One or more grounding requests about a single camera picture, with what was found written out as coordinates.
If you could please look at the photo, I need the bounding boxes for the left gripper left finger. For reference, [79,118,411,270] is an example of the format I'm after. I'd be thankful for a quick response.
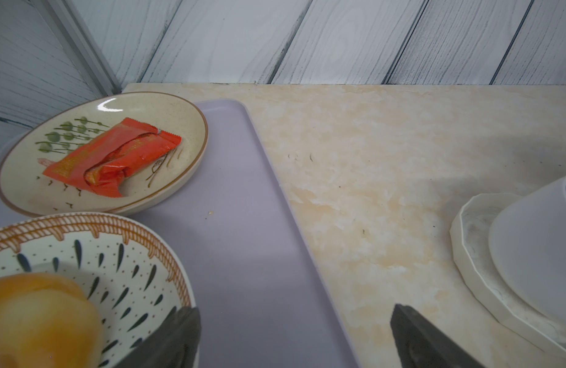
[116,307,202,368]

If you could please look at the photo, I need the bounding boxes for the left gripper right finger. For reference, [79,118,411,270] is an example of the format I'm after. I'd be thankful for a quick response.
[390,304,483,368]

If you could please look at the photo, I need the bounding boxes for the small white succulent pot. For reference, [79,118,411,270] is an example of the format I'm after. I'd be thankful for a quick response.
[488,176,566,326]

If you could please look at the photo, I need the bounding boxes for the patterned white bowl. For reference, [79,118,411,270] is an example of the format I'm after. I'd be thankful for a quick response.
[0,213,197,367]

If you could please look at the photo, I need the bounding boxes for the lavender placemat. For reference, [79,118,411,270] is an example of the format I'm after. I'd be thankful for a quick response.
[0,98,360,368]

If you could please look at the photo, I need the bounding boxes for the white saucer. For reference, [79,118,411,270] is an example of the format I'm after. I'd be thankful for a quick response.
[450,193,566,359]

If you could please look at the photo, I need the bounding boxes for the yellow dumplings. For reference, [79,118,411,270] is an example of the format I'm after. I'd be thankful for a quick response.
[0,273,103,367]

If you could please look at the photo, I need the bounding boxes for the red food sticks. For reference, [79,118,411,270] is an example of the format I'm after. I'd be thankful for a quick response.
[43,117,182,198]

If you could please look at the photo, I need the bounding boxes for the beige plate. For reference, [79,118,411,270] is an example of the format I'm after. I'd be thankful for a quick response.
[0,92,209,217]

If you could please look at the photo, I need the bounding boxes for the left metal frame post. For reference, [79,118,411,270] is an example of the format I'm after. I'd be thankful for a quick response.
[32,0,122,98]

